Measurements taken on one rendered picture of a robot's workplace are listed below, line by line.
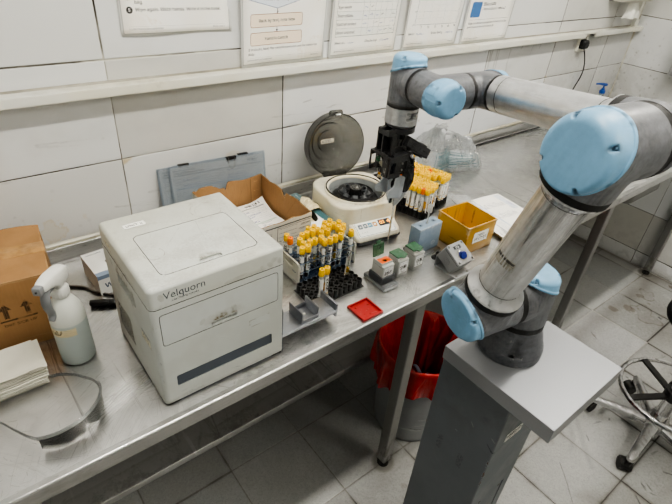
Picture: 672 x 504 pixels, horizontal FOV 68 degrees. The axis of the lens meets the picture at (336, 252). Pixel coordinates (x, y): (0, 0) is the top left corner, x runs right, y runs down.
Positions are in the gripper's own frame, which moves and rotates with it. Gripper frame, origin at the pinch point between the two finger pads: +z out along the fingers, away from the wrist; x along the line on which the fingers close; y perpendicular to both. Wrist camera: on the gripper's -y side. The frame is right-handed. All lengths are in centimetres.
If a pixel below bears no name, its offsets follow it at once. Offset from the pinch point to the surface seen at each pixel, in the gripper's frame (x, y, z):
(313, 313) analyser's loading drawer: 3.9, 26.9, 22.8
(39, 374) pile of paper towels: -13, 84, 24
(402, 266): 1.1, -6.7, 23.2
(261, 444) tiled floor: -26, 24, 114
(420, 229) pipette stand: -3.8, -17.6, 16.9
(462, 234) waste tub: 1.9, -31.2, 20.0
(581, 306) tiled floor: 1, -169, 114
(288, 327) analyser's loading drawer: 4.5, 34.6, 22.9
